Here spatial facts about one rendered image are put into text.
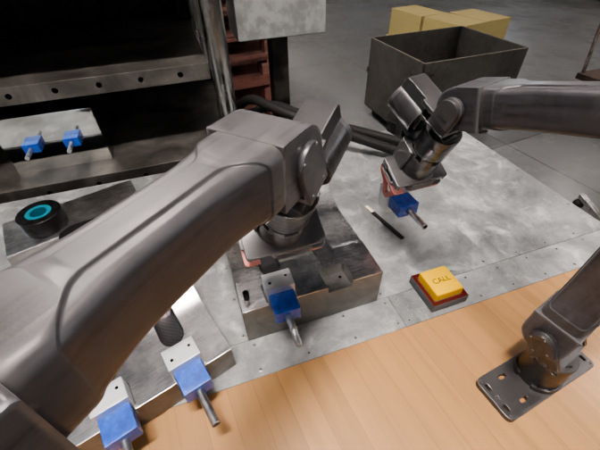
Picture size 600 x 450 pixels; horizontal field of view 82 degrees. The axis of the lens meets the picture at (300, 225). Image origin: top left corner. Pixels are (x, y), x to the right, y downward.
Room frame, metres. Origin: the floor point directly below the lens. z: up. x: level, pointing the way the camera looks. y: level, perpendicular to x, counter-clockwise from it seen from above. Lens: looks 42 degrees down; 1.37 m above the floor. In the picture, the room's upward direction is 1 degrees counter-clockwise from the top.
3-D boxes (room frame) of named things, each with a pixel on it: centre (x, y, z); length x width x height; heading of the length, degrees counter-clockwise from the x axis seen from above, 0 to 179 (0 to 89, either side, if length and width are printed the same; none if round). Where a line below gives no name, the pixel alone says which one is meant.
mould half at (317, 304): (0.60, 0.05, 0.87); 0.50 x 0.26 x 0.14; 18
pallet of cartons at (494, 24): (4.73, -1.84, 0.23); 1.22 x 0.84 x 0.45; 25
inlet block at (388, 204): (0.53, -0.21, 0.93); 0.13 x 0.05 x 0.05; 18
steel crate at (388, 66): (2.80, -1.13, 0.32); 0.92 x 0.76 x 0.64; 112
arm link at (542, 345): (0.25, -0.38, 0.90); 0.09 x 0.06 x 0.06; 123
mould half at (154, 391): (0.41, 0.37, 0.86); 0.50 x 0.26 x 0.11; 35
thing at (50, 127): (1.19, 0.82, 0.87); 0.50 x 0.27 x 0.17; 18
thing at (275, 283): (0.32, 0.03, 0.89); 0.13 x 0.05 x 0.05; 18
